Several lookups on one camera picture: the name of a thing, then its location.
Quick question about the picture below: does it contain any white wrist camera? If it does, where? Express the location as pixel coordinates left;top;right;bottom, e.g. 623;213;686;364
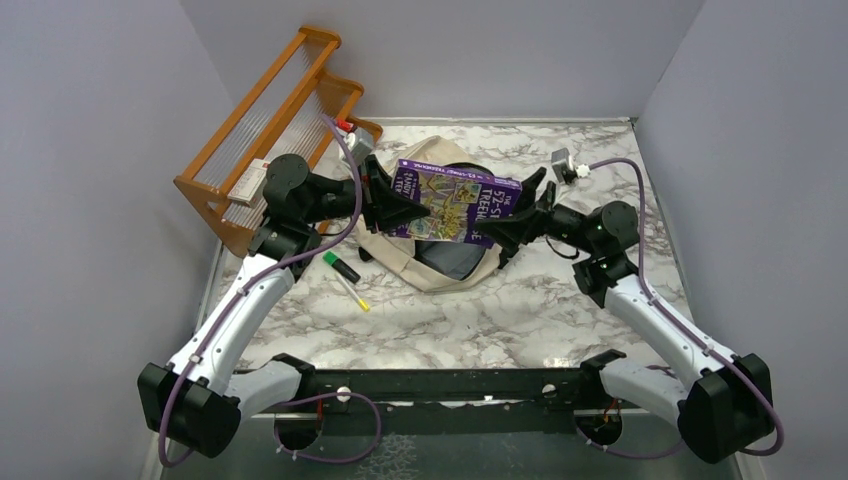
344;128;375;165
551;148;591;185

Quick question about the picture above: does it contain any purple cable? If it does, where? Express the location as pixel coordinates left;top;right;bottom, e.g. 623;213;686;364
574;157;786;462
157;113;386;469

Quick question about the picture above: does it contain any beige canvas backpack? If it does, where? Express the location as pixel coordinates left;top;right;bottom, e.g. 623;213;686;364
354;135;502;294

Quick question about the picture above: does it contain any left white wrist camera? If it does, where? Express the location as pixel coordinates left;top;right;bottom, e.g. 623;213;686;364
344;128;375;165

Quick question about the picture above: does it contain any white yellow marker pen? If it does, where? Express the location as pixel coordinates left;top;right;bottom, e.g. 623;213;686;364
334;272;370;312

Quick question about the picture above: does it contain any green black highlighter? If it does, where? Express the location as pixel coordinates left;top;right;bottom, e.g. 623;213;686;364
322;251;361;284

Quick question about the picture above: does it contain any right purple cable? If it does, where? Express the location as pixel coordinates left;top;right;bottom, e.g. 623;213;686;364
574;157;786;462

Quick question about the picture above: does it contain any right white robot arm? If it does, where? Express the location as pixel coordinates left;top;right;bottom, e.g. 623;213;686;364
477;183;784;463

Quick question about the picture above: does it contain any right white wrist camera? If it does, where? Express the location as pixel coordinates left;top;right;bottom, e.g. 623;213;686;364
551;148;591;185

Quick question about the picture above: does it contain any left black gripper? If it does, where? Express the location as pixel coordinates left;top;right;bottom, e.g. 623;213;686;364
301;155;431;234

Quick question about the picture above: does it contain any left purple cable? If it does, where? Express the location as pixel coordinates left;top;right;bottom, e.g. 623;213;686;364
157;113;386;469

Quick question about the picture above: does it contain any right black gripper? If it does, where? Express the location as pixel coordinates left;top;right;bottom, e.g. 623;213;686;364
474;167;600;255

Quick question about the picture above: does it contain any white red small box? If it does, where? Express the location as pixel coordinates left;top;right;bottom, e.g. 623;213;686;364
227;158;269;207

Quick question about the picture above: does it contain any black metal base frame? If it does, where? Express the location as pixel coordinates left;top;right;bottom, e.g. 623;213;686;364
180;351;684;439

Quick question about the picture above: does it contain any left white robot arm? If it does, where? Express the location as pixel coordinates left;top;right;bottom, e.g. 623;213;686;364
137;154;429;467

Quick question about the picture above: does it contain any orange wooden shelf rack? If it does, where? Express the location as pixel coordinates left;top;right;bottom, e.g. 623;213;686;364
174;25;383;257

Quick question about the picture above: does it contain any purple treehouse book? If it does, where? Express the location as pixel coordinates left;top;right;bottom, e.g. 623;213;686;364
389;159;523;248

